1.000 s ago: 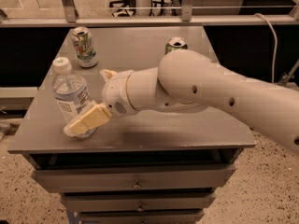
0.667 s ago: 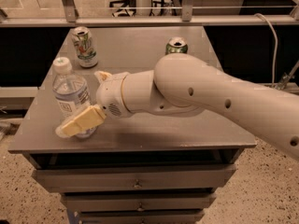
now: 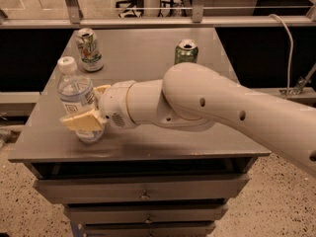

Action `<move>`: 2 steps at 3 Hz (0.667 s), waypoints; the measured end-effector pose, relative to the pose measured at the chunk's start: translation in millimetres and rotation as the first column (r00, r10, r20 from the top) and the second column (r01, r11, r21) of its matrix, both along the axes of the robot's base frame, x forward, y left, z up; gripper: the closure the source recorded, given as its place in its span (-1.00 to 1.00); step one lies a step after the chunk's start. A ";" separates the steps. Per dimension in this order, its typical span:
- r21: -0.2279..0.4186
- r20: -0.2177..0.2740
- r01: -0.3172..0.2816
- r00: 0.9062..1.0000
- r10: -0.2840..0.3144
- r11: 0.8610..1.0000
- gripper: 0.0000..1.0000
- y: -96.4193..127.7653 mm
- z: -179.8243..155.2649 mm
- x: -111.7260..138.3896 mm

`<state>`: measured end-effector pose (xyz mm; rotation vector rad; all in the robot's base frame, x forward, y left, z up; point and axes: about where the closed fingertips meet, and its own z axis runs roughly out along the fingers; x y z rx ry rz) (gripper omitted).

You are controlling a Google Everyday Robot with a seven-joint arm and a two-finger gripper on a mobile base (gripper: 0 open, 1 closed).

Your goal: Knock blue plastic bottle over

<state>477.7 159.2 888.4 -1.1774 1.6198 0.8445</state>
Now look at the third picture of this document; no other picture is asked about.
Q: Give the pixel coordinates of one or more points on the green soda can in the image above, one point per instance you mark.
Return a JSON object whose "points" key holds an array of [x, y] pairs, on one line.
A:
{"points": [[186, 51]]}

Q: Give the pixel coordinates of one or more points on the grey drawer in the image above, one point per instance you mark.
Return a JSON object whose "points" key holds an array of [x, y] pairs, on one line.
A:
{"points": [[158, 229], [134, 189], [146, 213]]}

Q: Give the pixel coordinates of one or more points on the middle grey drawer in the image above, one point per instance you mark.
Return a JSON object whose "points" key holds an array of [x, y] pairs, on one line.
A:
{"points": [[146, 213]]}

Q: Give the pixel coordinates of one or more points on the black office chair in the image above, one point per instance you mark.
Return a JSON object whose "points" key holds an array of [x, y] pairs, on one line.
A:
{"points": [[132, 8]]}

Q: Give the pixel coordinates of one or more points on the grey metal railing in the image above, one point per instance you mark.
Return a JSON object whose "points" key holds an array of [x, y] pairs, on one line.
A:
{"points": [[103, 14]]}

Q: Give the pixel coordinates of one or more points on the top grey drawer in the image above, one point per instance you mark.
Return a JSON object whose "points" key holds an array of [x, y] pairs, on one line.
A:
{"points": [[134, 189]]}

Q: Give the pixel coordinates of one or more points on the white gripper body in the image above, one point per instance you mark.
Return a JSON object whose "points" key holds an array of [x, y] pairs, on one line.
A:
{"points": [[114, 104]]}

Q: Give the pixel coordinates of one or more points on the clear blue-label plastic bottle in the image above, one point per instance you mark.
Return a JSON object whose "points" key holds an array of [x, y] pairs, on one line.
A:
{"points": [[75, 89]]}

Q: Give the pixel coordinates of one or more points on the white 7up soda can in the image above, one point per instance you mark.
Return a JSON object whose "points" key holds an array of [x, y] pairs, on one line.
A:
{"points": [[89, 50]]}

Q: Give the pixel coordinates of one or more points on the bottom grey drawer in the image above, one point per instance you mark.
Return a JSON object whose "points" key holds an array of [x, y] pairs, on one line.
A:
{"points": [[158, 229]]}

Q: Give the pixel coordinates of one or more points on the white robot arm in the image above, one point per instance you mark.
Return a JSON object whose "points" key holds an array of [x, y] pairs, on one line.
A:
{"points": [[191, 96]]}

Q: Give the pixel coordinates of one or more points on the grey drawer cabinet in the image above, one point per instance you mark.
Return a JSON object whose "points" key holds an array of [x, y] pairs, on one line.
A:
{"points": [[52, 152]]}

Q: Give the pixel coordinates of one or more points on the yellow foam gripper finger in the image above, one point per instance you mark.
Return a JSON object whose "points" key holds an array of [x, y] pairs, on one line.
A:
{"points": [[100, 90], [88, 121]]}

